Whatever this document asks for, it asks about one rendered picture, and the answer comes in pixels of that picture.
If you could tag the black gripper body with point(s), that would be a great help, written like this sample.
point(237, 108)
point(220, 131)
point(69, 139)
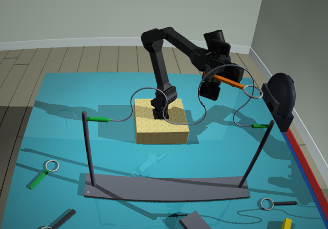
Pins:
point(209, 90)

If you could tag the white ring with green handle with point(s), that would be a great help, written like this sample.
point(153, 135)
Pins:
point(42, 175)

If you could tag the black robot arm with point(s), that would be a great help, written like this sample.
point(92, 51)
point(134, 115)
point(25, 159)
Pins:
point(153, 40)

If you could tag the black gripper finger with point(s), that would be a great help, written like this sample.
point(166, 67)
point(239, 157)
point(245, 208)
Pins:
point(210, 64)
point(212, 81)

